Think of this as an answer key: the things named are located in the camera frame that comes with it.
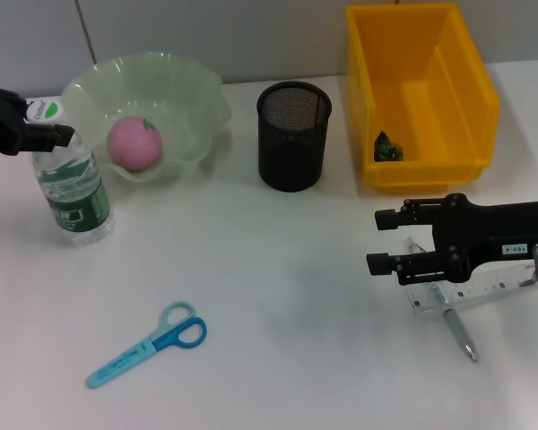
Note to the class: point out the yellow plastic bin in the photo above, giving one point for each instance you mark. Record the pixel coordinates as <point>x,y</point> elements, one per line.
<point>430,89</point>

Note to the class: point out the green plastic wrapper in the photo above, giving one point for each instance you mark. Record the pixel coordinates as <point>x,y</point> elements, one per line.
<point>387,150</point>

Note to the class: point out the translucent green fruit bowl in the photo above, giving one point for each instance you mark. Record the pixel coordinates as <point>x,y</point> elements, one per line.
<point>179,112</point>

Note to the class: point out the silver ballpoint pen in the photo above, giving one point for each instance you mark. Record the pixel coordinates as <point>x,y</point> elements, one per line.
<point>459,333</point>

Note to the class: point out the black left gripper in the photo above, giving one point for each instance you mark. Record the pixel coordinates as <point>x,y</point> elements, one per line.
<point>0,121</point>

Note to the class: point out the blue sheathed scissors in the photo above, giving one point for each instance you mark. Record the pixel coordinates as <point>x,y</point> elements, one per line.
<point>130,356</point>

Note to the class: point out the clear green-label water bottle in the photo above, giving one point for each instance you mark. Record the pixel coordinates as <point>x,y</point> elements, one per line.
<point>76,201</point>

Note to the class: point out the pink peach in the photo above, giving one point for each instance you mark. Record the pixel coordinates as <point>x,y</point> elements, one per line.
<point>132,145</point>

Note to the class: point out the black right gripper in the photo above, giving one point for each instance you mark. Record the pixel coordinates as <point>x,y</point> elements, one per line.
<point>488,228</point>

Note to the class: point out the black mesh pen holder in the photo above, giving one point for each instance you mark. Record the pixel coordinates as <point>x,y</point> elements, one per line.
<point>291,157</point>

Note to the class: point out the clear plastic ruler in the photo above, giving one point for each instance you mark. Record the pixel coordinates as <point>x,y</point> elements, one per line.
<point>475,292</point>

